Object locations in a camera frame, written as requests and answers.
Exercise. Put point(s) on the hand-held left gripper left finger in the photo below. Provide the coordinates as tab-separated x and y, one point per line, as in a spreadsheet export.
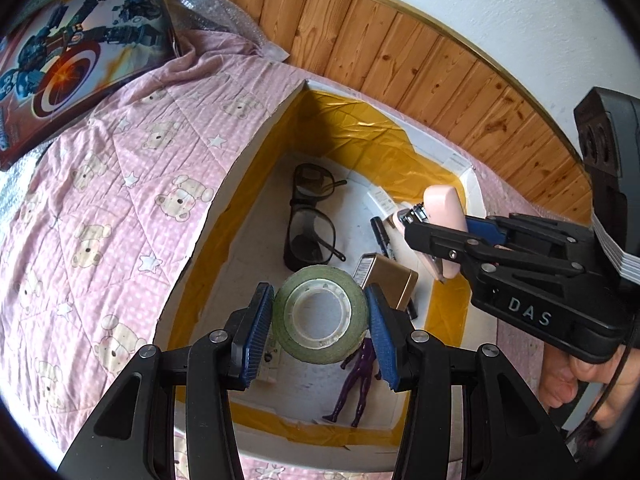
255	332

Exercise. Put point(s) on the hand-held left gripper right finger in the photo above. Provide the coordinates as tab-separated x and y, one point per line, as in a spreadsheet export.
382	347

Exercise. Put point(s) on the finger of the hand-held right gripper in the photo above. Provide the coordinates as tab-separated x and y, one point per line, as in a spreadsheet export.
440	242
487	227

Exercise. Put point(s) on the green clear tape roll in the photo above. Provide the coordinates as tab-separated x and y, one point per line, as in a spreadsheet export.
287	327

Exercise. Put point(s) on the purple action figure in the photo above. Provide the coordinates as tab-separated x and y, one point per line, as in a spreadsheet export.
360	380

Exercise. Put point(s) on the pink stapler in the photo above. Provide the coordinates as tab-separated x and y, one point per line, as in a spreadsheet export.
442	200

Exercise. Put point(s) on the gold tin box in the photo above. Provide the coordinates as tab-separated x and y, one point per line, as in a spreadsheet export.
390	280

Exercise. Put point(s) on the white cardboard box container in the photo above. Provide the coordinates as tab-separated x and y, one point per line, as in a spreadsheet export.
350	200

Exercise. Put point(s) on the person's right hand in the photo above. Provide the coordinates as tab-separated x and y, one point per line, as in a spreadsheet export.
557	380

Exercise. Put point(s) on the black marker pen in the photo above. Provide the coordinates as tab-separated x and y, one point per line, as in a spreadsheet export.
378	230

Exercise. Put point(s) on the black framed glasses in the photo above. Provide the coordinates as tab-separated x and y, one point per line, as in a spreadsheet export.
306	240

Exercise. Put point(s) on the pink bear print blanket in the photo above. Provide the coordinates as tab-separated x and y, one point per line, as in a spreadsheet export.
125	185

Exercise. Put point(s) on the grey dotted mattress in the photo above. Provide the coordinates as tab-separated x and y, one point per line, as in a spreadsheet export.
12	190

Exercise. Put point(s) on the clear bubble wrap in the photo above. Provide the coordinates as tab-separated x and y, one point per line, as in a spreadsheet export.
215	10

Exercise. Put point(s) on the superhero print pillow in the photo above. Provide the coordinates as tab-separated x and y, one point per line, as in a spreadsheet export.
75	60

